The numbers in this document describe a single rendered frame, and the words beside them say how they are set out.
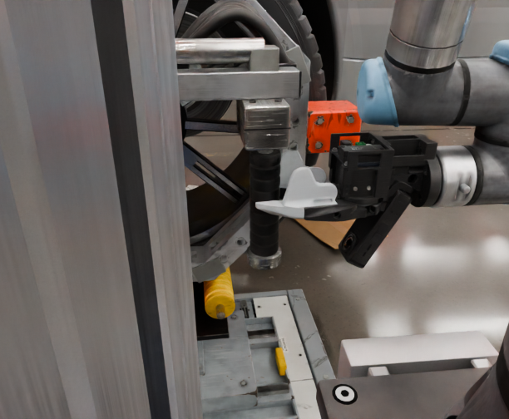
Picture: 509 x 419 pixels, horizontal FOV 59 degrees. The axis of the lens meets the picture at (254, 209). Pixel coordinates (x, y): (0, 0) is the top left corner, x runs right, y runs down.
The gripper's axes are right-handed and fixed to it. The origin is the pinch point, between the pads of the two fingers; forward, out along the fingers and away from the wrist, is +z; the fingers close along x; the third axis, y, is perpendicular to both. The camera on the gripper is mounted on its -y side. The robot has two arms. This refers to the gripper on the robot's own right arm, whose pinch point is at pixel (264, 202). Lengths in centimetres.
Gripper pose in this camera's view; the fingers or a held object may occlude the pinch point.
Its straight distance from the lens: 54.3
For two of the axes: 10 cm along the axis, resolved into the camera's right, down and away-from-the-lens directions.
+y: 0.0, -9.0, -4.4
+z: -9.9, 0.6, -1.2
